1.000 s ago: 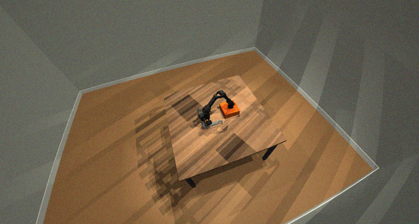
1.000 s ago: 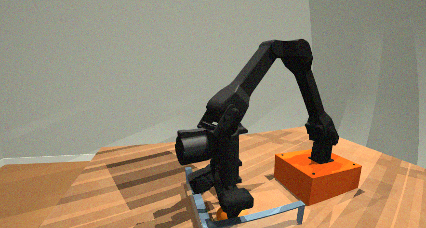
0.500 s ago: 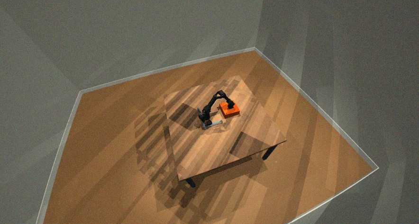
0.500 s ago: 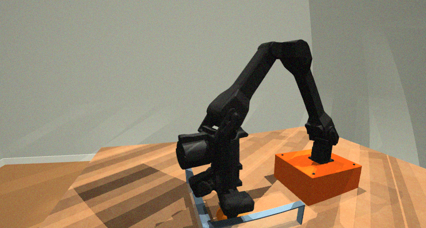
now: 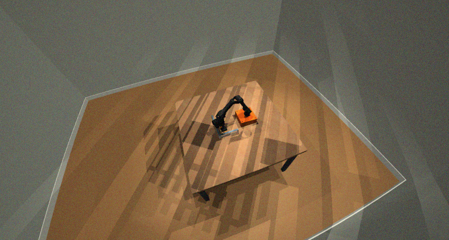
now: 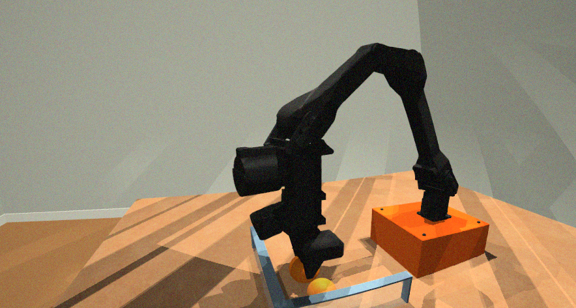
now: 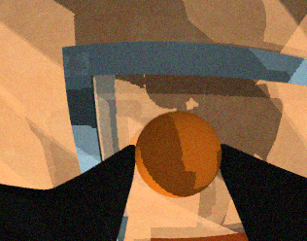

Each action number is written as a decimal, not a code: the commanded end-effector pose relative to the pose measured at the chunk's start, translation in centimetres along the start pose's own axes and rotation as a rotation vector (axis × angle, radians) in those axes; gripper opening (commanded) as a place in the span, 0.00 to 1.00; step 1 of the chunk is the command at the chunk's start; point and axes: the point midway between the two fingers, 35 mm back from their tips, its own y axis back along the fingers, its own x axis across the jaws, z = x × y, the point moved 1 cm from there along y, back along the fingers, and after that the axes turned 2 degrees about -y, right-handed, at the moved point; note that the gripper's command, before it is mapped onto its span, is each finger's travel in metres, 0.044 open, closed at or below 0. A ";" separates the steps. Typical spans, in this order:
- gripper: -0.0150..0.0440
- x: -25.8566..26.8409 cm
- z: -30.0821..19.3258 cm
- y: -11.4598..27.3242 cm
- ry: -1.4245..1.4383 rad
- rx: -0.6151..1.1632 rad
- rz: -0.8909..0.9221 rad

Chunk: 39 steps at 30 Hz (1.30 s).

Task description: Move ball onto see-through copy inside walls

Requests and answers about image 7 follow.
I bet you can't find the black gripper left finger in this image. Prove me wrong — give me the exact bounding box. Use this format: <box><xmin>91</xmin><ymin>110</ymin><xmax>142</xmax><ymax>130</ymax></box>
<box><xmin>0</xmin><ymin>144</ymin><xmax>135</xmax><ymax>241</ymax></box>

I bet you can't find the clear low l-shaped wall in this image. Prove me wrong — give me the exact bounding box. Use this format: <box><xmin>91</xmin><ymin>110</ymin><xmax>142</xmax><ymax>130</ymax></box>
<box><xmin>92</xmin><ymin>74</ymin><xmax>127</xmax><ymax>241</ymax></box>

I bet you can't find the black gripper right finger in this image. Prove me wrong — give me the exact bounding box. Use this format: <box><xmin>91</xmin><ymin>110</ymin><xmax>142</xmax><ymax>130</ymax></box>
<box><xmin>220</xmin><ymin>144</ymin><xmax>307</xmax><ymax>241</ymax></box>

